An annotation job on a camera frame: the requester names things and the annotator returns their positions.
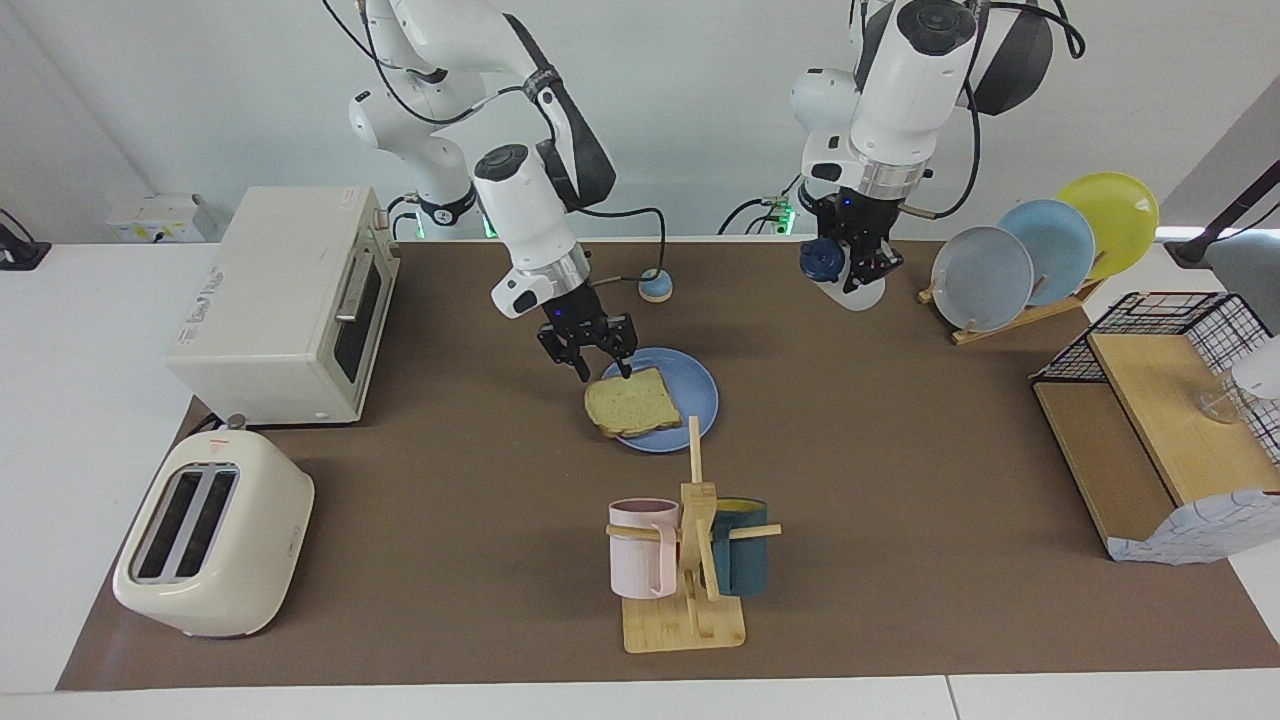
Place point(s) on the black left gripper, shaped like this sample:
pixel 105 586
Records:
pixel 858 215

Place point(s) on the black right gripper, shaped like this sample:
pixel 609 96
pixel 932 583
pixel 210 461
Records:
pixel 578 318

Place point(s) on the translucent bottle navy cap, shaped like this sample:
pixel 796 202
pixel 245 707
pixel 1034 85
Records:
pixel 820 262

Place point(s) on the toasted bread slice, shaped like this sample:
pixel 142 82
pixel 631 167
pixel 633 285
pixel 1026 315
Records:
pixel 630 405

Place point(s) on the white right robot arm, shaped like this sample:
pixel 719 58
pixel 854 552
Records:
pixel 520 200

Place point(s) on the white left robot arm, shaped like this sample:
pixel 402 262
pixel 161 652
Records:
pixel 910 90

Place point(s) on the blue round plate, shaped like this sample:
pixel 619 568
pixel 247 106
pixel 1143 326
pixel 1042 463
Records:
pixel 695 390

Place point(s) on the grey plate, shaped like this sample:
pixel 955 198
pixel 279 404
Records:
pixel 985 280

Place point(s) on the wooden plate rack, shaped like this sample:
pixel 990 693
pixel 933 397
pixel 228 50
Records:
pixel 1000 324

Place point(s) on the light blue plate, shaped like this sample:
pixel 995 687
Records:
pixel 1060 245

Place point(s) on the yellow plate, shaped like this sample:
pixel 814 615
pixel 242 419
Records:
pixel 1125 220

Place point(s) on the small blue call bell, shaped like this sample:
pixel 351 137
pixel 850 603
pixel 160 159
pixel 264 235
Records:
pixel 655 290

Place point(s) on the brown table mat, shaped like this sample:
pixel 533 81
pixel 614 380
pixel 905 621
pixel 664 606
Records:
pixel 480 500

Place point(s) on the pink mug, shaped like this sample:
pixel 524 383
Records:
pixel 640 565

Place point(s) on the teal mug yellow inside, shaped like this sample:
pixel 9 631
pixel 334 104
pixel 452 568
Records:
pixel 745 565

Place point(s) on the wooden mug tree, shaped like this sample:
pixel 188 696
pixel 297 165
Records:
pixel 690 625

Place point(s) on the white toaster oven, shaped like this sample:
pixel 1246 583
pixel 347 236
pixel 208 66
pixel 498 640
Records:
pixel 270 350

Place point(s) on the cream two-slot toaster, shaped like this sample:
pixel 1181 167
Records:
pixel 250 540

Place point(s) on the clear glass cup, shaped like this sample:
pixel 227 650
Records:
pixel 1220 408

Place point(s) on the white power socket box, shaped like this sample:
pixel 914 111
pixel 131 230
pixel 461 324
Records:
pixel 160 215

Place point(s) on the white patterned cloth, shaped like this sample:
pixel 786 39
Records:
pixel 1200 530

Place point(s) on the black clamp base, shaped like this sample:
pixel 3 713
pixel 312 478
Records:
pixel 20 255

